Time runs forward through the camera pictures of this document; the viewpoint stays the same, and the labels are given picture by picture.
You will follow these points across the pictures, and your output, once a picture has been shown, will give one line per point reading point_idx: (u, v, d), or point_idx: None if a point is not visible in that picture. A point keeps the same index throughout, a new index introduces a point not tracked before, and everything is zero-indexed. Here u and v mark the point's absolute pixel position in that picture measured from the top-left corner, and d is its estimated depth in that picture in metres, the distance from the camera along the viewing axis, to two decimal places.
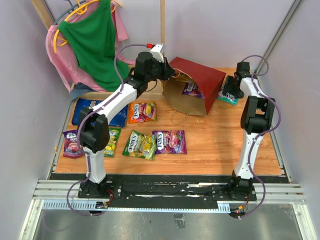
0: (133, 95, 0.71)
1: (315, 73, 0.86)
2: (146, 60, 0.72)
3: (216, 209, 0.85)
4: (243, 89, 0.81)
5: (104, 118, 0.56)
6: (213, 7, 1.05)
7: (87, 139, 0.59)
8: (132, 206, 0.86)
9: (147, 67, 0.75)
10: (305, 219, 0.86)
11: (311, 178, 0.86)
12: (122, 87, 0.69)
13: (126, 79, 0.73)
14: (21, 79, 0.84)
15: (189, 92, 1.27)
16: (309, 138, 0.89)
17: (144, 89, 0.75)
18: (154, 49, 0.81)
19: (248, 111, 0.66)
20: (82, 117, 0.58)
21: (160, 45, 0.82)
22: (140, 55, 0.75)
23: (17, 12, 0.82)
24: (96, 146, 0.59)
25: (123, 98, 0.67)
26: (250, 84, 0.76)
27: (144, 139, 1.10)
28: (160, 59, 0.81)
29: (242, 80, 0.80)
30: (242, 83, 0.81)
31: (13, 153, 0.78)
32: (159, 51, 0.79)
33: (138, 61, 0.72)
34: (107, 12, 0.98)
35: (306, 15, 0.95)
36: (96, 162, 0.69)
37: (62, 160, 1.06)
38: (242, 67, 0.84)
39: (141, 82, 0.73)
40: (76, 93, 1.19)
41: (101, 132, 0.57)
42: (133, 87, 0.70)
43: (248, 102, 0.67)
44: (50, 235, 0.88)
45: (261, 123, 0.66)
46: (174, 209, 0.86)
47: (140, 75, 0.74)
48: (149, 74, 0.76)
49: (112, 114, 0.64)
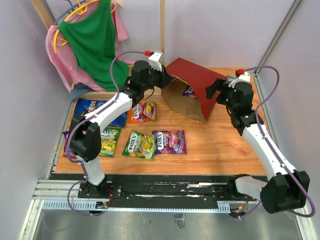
0: (128, 104, 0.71)
1: (315, 74, 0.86)
2: (142, 70, 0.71)
3: (216, 209, 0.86)
4: (249, 140, 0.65)
5: (97, 126, 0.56)
6: (213, 8, 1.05)
7: (77, 149, 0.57)
8: (132, 206, 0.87)
9: (144, 77, 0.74)
10: (305, 219, 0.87)
11: (311, 178, 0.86)
12: (117, 96, 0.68)
13: (122, 88, 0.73)
14: (22, 79, 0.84)
15: (189, 94, 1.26)
16: (309, 138, 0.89)
17: (140, 98, 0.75)
18: (152, 58, 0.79)
19: (277, 199, 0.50)
20: (74, 125, 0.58)
21: (159, 53, 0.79)
22: (136, 64, 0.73)
23: (17, 12, 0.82)
24: (86, 155, 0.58)
25: (118, 106, 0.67)
26: (262, 140, 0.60)
27: (144, 139, 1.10)
28: (158, 67, 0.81)
29: (245, 129, 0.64)
30: (247, 133, 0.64)
31: (14, 152, 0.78)
32: (157, 61, 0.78)
33: (134, 70, 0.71)
34: (107, 12, 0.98)
35: (306, 15, 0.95)
36: (91, 167, 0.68)
37: (62, 160, 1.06)
38: (244, 100, 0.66)
39: (137, 92, 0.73)
40: (76, 93, 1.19)
41: (93, 141, 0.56)
42: (128, 96, 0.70)
43: (274, 186, 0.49)
44: (49, 235, 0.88)
45: (290, 206, 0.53)
46: (173, 209, 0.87)
47: (137, 85, 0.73)
48: (146, 84, 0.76)
49: (105, 122, 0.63)
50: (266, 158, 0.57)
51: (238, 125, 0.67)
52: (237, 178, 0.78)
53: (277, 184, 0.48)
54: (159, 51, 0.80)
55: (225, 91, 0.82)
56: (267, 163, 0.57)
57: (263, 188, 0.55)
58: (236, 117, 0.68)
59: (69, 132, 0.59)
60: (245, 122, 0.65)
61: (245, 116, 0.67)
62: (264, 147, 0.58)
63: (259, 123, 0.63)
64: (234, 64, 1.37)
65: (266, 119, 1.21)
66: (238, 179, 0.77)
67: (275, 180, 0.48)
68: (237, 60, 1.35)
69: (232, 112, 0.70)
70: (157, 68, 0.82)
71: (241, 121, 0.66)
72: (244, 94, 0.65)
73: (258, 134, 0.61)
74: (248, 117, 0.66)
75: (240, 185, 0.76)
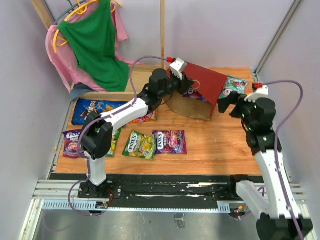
0: (144, 110, 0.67)
1: (316, 74, 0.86)
2: (160, 81, 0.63)
3: (215, 209, 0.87)
4: (259, 164, 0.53)
5: (110, 126, 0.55)
6: (213, 7, 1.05)
7: (87, 145, 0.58)
8: (132, 206, 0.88)
9: (163, 85, 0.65)
10: None
11: (311, 177, 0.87)
12: (135, 100, 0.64)
13: (140, 93, 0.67)
14: (21, 79, 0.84)
15: (190, 95, 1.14)
16: (309, 139, 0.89)
17: (156, 106, 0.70)
18: (173, 66, 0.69)
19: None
20: (89, 121, 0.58)
21: (181, 62, 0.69)
22: (155, 71, 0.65)
23: (17, 12, 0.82)
24: (94, 152, 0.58)
25: (133, 111, 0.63)
26: (274, 173, 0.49)
27: (144, 139, 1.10)
28: (178, 75, 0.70)
29: (260, 154, 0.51)
30: (259, 158, 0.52)
31: (14, 152, 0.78)
32: (178, 70, 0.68)
33: (152, 79, 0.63)
34: (107, 12, 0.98)
35: (306, 15, 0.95)
36: (96, 166, 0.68)
37: (62, 160, 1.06)
38: (263, 119, 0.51)
39: (154, 100, 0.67)
40: (76, 93, 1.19)
41: (103, 140, 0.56)
42: (145, 102, 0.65)
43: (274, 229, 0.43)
44: (49, 235, 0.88)
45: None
46: (174, 209, 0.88)
47: (154, 94, 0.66)
48: (165, 92, 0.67)
49: (119, 124, 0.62)
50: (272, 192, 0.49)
51: (255, 144, 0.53)
52: (239, 183, 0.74)
53: (277, 226, 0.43)
54: (181, 59, 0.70)
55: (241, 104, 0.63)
56: (271, 196, 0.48)
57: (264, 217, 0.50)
58: (253, 136, 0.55)
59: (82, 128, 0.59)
60: (262, 144, 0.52)
61: (263, 137, 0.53)
62: (273, 180, 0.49)
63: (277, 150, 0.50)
64: (234, 64, 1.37)
65: None
66: (239, 183, 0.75)
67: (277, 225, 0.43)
68: (237, 61, 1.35)
69: (249, 130, 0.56)
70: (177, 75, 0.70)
71: (257, 143, 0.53)
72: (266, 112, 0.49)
73: (273, 163, 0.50)
74: (266, 137, 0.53)
75: (240, 189, 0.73)
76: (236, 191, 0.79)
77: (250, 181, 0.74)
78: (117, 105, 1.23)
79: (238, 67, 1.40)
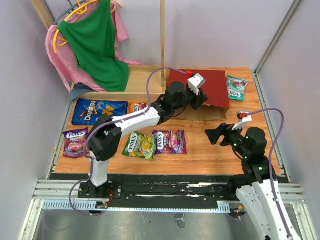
0: (155, 120, 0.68)
1: (316, 74, 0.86)
2: (177, 94, 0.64)
3: (216, 209, 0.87)
4: (258, 194, 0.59)
5: (119, 131, 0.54)
6: (213, 7, 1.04)
7: (94, 146, 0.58)
8: (132, 206, 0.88)
9: (178, 97, 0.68)
10: (305, 218, 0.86)
11: (311, 178, 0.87)
12: (148, 109, 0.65)
13: (153, 103, 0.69)
14: (21, 79, 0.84)
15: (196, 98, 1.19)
16: (309, 140, 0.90)
17: (168, 118, 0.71)
18: (191, 81, 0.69)
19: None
20: (99, 123, 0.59)
21: (200, 78, 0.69)
22: (172, 83, 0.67)
23: (17, 12, 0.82)
24: (99, 155, 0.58)
25: (145, 119, 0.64)
26: (272, 202, 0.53)
27: (144, 139, 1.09)
28: (195, 91, 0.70)
29: (257, 183, 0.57)
30: (257, 188, 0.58)
31: (14, 152, 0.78)
32: (196, 86, 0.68)
33: (168, 91, 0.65)
34: (107, 12, 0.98)
35: (306, 15, 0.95)
36: (99, 169, 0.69)
37: (62, 160, 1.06)
38: (257, 149, 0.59)
39: (167, 112, 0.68)
40: (76, 93, 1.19)
41: (110, 144, 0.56)
42: (158, 113, 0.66)
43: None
44: (49, 235, 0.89)
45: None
46: (173, 209, 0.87)
47: (168, 105, 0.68)
48: (179, 104, 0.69)
49: (128, 129, 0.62)
50: (273, 223, 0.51)
51: (251, 174, 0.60)
52: (242, 190, 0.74)
53: None
54: (200, 75, 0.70)
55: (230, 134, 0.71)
56: (271, 224, 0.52)
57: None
58: (248, 165, 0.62)
59: (92, 129, 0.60)
60: (258, 172, 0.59)
61: (258, 166, 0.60)
62: (273, 211, 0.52)
63: (272, 179, 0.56)
64: (234, 64, 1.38)
65: (266, 119, 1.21)
66: (241, 190, 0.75)
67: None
68: (237, 61, 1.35)
69: (243, 159, 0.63)
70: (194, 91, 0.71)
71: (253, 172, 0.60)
72: (258, 144, 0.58)
73: (270, 193, 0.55)
74: (260, 165, 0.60)
75: (240, 196, 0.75)
76: (237, 196, 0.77)
77: (249, 185, 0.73)
78: (117, 104, 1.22)
79: (238, 67, 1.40)
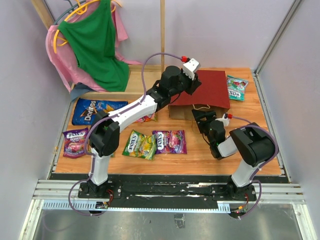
0: (152, 108, 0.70)
1: (316, 74, 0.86)
2: (172, 77, 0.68)
3: (216, 209, 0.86)
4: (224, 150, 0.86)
5: (118, 126, 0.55)
6: (213, 7, 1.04)
7: (96, 142, 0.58)
8: (132, 206, 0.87)
9: (173, 82, 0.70)
10: (305, 219, 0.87)
11: (311, 178, 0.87)
12: (143, 98, 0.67)
13: (149, 90, 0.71)
14: (21, 79, 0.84)
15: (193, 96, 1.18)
16: (309, 140, 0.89)
17: (165, 103, 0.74)
18: (187, 66, 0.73)
19: (242, 139, 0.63)
20: (97, 119, 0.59)
21: (195, 63, 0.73)
22: (167, 68, 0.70)
23: (17, 12, 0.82)
24: (102, 150, 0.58)
25: (142, 109, 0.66)
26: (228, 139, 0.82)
27: (144, 139, 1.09)
28: (190, 75, 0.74)
29: (220, 150, 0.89)
30: (221, 149, 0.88)
31: (13, 152, 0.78)
32: (192, 70, 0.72)
33: (164, 75, 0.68)
34: (107, 12, 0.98)
35: (306, 15, 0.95)
36: (99, 167, 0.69)
37: (62, 160, 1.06)
38: (218, 136, 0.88)
39: (163, 97, 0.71)
40: (76, 93, 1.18)
41: (111, 139, 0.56)
42: (154, 100, 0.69)
43: (236, 135, 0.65)
44: (49, 235, 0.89)
45: (265, 151, 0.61)
46: (173, 209, 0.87)
47: (165, 90, 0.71)
48: (175, 89, 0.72)
49: (126, 122, 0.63)
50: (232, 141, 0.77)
51: (216, 155, 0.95)
52: (232, 175, 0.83)
53: (235, 131, 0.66)
54: (195, 60, 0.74)
55: (209, 121, 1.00)
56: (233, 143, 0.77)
57: (235, 145, 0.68)
58: (214, 149, 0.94)
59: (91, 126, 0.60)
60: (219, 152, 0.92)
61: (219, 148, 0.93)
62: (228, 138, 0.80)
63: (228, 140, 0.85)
64: (234, 64, 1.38)
65: (266, 119, 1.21)
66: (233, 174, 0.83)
67: (234, 130, 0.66)
68: (237, 60, 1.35)
69: (211, 144, 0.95)
70: (189, 76, 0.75)
71: (218, 153, 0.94)
72: (218, 133, 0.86)
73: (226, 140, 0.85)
74: None
75: (237, 179, 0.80)
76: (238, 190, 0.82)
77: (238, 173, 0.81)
78: (117, 105, 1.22)
79: (238, 68, 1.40)
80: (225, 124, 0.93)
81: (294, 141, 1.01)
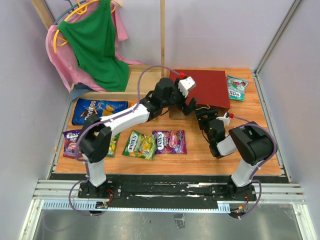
0: (144, 117, 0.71)
1: (316, 74, 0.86)
2: (165, 88, 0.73)
3: (216, 209, 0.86)
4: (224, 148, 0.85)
5: (109, 131, 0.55)
6: (213, 7, 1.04)
7: (84, 147, 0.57)
8: (132, 206, 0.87)
9: (166, 94, 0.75)
10: (305, 219, 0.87)
11: (311, 178, 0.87)
12: (136, 106, 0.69)
13: (142, 100, 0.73)
14: (21, 79, 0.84)
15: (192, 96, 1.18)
16: (309, 140, 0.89)
17: (156, 113, 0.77)
18: (183, 83, 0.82)
19: (241, 138, 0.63)
20: (88, 124, 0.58)
21: (191, 82, 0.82)
22: (161, 80, 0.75)
23: (17, 12, 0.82)
24: (91, 155, 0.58)
25: (135, 116, 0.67)
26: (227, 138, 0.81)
27: (144, 139, 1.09)
28: (185, 93, 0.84)
29: (219, 148, 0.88)
30: (221, 147, 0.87)
31: (13, 152, 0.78)
32: (187, 89, 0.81)
33: (158, 86, 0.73)
34: (107, 12, 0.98)
35: (306, 15, 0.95)
36: (94, 169, 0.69)
37: (62, 160, 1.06)
38: (219, 135, 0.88)
39: (156, 107, 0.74)
40: (76, 93, 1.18)
41: (101, 144, 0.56)
42: (147, 109, 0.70)
43: (235, 134, 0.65)
44: (49, 235, 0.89)
45: (264, 149, 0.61)
46: (173, 209, 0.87)
47: (157, 101, 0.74)
48: (166, 101, 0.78)
49: (118, 128, 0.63)
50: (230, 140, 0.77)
51: (216, 154, 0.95)
52: (232, 175, 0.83)
53: (234, 130, 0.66)
54: (192, 80, 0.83)
55: (209, 119, 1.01)
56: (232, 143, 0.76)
57: (235, 144, 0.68)
58: (214, 148, 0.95)
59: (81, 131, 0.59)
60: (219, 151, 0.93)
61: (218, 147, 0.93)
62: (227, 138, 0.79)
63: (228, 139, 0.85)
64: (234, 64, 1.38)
65: (266, 119, 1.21)
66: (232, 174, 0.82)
67: (233, 128, 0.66)
68: (237, 60, 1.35)
69: (211, 142, 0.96)
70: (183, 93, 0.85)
71: (217, 152, 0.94)
72: (218, 132, 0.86)
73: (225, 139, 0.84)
74: None
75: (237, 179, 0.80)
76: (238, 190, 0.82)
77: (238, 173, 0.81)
78: (117, 105, 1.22)
79: (238, 68, 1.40)
80: (225, 122, 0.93)
81: (294, 141, 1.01)
